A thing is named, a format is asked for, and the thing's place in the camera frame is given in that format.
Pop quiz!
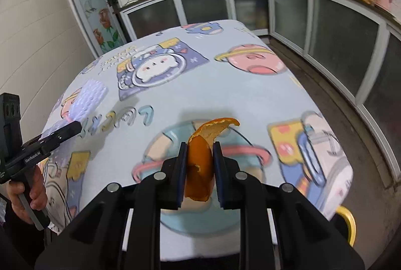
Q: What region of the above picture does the yellow-rimmed trash bin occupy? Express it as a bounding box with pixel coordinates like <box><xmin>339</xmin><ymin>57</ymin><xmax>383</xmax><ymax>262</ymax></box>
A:
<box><xmin>335</xmin><ymin>206</ymin><xmax>357</xmax><ymax>247</ymax></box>

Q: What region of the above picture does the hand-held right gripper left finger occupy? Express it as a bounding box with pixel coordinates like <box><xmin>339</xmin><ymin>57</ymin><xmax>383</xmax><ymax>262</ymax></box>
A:
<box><xmin>38</xmin><ymin>142</ymin><xmax>188</xmax><ymax>270</ymax></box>

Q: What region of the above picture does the orange peel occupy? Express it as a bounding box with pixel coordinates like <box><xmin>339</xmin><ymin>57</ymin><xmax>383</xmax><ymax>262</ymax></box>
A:
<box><xmin>184</xmin><ymin>117</ymin><xmax>241</xmax><ymax>202</ymax></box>

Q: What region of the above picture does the glass door with flower print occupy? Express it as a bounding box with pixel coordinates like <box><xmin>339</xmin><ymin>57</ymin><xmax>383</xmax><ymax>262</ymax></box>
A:
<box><xmin>57</xmin><ymin>0</ymin><xmax>128</xmax><ymax>59</ymax></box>

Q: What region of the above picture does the person's left hand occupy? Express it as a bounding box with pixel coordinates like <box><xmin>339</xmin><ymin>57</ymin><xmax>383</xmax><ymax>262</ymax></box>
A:
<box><xmin>7</xmin><ymin>164</ymin><xmax>48</xmax><ymax>225</ymax></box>

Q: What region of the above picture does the white glass-door cabinet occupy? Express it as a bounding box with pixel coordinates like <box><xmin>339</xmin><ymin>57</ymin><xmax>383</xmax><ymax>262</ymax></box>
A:
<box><xmin>121</xmin><ymin>0</ymin><xmax>401</xmax><ymax>192</ymax></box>

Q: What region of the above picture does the cartoon printed tablecloth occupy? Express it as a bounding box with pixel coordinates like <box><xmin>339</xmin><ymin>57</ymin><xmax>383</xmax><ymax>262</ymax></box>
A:
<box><xmin>40</xmin><ymin>20</ymin><xmax>354</xmax><ymax>262</ymax></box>

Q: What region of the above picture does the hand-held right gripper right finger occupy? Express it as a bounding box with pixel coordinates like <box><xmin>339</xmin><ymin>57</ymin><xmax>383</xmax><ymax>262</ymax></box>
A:
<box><xmin>213</xmin><ymin>142</ymin><xmax>365</xmax><ymax>270</ymax></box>

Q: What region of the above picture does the white foam net sleeve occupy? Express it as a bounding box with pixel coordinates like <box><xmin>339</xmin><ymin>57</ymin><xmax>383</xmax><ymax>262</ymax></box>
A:
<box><xmin>41</xmin><ymin>80</ymin><xmax>107</xmax><ymax>145</ymax></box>

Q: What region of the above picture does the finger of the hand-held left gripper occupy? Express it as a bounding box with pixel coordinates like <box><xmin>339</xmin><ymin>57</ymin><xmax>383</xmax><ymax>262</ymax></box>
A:
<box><xmin>38</xmin><ymin>120</ymin><xmax>84</xmax><ymax>149</ymax></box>

